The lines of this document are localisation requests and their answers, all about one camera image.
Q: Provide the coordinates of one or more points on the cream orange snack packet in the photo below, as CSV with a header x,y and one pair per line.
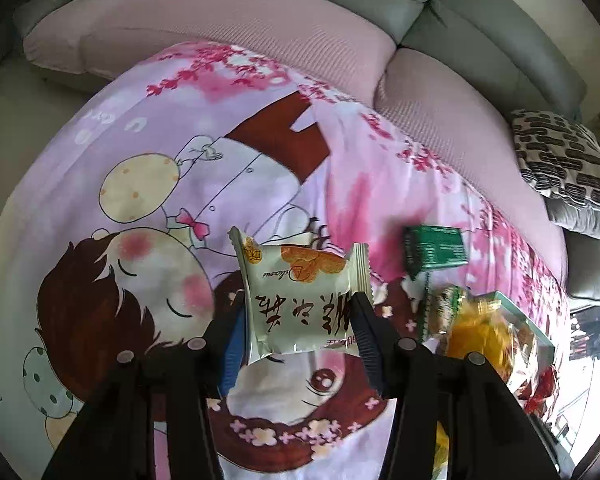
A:
x,y
522,342

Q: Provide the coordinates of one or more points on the plain grey pillow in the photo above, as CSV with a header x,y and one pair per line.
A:
x,y
580,220

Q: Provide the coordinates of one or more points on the mint rimmed white box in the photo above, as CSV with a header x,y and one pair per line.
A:
x,y
530,322

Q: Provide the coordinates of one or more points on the yellow snack bag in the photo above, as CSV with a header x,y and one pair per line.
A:
x,y
480,340

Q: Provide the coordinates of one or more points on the green white snack packet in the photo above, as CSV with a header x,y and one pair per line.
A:
x,y
440,310

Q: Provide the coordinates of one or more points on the cream pastry packet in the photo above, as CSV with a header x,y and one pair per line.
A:
x,y
300,310

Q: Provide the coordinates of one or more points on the grey sofa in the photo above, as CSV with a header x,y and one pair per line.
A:
x,y
480,25

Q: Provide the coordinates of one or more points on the green snack box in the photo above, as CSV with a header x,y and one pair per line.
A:
x,y
435,250

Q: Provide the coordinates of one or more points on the printed pink blanket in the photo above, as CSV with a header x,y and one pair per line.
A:
x,y
130,135

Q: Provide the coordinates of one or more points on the shiny red snack packet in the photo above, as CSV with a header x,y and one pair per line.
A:
x,y
540,390

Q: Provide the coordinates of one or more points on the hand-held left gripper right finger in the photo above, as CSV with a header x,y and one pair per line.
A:
x,y
370,355

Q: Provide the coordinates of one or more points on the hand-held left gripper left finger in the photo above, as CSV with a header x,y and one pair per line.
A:
x,y
232,355

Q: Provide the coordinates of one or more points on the patterned grey pillow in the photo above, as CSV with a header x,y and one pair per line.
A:
x,y
565,160

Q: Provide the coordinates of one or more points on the pink sofa cover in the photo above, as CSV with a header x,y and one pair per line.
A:
x,y
230,25

